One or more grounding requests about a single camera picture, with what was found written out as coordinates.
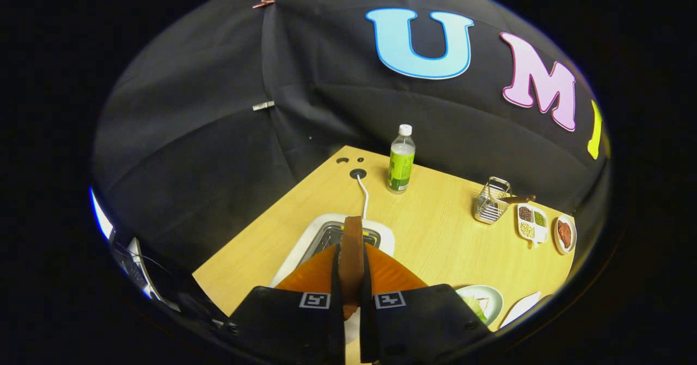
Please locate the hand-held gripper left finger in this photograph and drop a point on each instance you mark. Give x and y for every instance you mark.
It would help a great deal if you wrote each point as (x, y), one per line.
(336, 283)

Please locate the green lettuce leaf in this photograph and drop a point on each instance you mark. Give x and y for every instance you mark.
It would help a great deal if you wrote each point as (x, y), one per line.
(476, 308)

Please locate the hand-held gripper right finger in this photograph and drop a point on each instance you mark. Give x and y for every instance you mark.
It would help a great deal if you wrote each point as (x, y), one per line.
(367, 289)

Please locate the pile of green beans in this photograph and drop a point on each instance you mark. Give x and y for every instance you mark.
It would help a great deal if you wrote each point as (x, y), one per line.
(539, 218)

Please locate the white divided dish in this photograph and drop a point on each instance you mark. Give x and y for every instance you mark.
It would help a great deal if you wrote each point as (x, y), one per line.
(542, 233)

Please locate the square white plate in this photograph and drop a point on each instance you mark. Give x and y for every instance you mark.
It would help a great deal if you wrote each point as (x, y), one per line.
(520, 309)

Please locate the black backdrop cloth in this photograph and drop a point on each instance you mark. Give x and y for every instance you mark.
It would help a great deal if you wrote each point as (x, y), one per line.
(218, 136)

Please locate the brown stick in holder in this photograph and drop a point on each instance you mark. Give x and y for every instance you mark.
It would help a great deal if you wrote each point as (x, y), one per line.
(520, 199)

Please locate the silver clip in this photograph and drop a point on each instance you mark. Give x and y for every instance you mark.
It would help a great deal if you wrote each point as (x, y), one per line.
(263, 105)

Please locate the pale green round plate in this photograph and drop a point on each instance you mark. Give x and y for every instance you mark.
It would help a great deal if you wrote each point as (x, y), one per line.
(493, 298)

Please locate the white toaster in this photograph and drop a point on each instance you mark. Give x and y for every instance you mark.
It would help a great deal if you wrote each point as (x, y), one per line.
(294, 256)

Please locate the orange clip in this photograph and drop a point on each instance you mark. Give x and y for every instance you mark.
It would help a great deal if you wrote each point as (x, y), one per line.
(263, 4)

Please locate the red steak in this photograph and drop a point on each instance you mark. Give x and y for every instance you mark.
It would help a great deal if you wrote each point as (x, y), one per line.
(564, 234)

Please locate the green label drink bottle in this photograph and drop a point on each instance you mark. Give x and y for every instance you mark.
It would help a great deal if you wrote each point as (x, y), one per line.
(401, 169)

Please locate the brown crust bread slice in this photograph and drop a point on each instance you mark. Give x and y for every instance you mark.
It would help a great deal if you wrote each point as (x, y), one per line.
(352, 256)

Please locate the pile of yellow beans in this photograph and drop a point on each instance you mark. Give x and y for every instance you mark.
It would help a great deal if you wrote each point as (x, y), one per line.
(526, 230)

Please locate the round white plate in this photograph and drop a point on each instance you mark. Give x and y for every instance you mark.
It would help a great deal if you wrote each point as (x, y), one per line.
(556, 237)

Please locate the pile of brown beans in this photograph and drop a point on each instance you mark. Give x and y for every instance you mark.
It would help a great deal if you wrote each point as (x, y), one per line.
(525, 213)

